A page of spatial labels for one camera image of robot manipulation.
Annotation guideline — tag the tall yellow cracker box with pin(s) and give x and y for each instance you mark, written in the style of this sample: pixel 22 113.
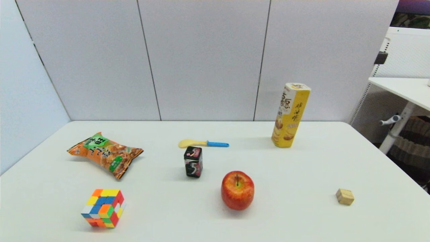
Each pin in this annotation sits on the tall yellow cracker box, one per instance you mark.
pixel 290 114

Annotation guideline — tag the multicoloured rubiks cube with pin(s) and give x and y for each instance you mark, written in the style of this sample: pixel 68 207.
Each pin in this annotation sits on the multicoloured rubiks cube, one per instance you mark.
pixel 102 208

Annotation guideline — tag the red apple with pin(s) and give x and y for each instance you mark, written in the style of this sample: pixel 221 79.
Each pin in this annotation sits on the red apple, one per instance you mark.
pixel 237 191

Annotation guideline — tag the black gum box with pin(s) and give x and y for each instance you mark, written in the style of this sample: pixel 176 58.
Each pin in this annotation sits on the black gum box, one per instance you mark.
pixel 193 163

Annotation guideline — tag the small black wall box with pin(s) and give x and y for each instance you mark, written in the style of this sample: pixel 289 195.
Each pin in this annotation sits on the small black wall box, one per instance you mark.
pixel 381 57

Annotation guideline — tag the brown striped seat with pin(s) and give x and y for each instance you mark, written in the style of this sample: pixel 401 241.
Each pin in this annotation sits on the brown striped seat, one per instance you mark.
pixel 411 148

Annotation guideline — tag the small wooden cube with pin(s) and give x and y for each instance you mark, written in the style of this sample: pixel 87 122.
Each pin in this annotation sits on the small wooden cube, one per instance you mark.
pixel 345 197

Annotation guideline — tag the white desk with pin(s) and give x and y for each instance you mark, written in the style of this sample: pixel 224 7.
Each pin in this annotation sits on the white desk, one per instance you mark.
pixel 403 89

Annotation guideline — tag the orange snack bag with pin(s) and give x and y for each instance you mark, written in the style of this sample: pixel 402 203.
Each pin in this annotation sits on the orange snack bag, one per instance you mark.
pixel 105 154

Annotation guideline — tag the white perforated panel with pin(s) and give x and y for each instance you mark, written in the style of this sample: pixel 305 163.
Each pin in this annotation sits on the white perforated panel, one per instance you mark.
pixel 408 53

